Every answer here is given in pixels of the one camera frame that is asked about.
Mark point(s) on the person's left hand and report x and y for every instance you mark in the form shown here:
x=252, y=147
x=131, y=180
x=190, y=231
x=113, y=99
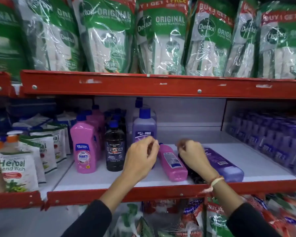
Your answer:
x=137, y=161

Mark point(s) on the person's right hand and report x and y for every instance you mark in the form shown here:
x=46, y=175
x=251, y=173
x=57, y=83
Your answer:
x=196, y=156

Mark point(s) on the person's right thumb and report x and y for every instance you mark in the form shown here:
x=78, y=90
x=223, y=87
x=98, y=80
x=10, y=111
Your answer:
x=182, y=148

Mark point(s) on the person's left thumb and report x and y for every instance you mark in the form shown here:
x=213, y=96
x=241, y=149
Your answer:
x=155, y=155

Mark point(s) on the person's left forearm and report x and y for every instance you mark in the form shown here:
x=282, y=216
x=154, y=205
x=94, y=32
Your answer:
x=106, y=204

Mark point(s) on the person's right forearm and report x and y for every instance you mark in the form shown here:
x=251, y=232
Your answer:
x=234, y=209

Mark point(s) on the pink cleaner bottle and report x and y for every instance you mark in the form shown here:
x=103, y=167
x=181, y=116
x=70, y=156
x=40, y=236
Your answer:
x=98, y=113
x=174, y=165
x=93, y=120
x=83, y=148

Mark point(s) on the black cleaner bottle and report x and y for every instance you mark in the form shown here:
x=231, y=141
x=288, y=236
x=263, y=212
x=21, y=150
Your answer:
x=191, y=171
x=119, y=115
x=114, y=150

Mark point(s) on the purple cleaner bottle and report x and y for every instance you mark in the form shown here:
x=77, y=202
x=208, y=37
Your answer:
x=144, y=128
x=138, y=103
x=224, y=166

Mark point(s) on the long red shelf beam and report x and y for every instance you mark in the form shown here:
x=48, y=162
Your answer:
x=167, y=188
x=162, y=86

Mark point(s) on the red white thread wristband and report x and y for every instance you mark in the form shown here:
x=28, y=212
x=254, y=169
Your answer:
x=216, y=181

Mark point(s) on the pile of red green packets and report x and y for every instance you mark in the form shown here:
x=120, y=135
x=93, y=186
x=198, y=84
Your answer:
x=187, y=219

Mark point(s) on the white shelf board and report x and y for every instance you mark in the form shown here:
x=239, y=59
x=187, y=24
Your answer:
x=259, y=162

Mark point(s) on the rows of small purple bottles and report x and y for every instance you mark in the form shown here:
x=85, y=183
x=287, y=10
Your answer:
x=273, y=140

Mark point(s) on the row of green refill packs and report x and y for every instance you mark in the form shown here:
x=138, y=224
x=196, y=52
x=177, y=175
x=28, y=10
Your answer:
x=160, y=39

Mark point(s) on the pile of blue white packets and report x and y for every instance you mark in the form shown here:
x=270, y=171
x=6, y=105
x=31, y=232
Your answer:
x=37, y=115

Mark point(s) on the row of white herbal pouches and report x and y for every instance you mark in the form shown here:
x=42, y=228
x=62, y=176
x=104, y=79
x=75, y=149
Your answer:
x=17, y=167

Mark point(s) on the white orange pump bottle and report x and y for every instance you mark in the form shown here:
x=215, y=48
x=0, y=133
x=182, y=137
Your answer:
x=12, y=138

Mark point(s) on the short red shelf beam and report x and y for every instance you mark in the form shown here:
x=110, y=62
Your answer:
x=1, y=83
x=14, y=199

